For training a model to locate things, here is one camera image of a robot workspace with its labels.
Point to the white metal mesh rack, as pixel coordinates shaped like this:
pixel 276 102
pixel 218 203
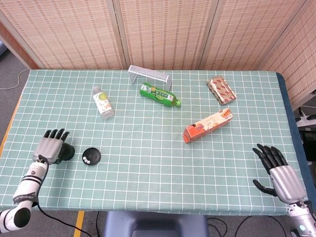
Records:
pixel 148 72

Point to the red patterned snack pack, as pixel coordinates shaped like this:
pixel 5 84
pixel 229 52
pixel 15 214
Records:
pixel 222 90

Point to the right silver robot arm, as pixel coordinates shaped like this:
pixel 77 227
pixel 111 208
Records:
pixel 301 219

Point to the orange juice carton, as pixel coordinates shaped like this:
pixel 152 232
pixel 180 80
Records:
pixel 207 126

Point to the black box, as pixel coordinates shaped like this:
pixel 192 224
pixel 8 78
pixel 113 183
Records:
pixel 309 145

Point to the green checkered tablecloth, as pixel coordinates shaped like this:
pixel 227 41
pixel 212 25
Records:
pixel 158 172

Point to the green tea plastic bottle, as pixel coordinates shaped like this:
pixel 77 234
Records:
pixel 158 95

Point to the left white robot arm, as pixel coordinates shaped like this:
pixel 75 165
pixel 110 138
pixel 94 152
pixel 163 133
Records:
pixel 29 180

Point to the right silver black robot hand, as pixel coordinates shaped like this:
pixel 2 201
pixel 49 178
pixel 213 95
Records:
pixel 286 182

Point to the woven bamboo folding screen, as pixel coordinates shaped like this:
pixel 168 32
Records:
pixel 74 32

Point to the clear bottle with white label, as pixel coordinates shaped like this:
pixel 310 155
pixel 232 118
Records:
pixel 103 103

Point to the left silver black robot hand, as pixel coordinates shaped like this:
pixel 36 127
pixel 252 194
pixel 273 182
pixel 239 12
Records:
pixel 49 148

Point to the small black round object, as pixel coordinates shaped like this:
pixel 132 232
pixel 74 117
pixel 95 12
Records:
pixel 95 154

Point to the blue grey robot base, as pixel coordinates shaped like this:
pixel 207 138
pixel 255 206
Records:
pixel 155 224

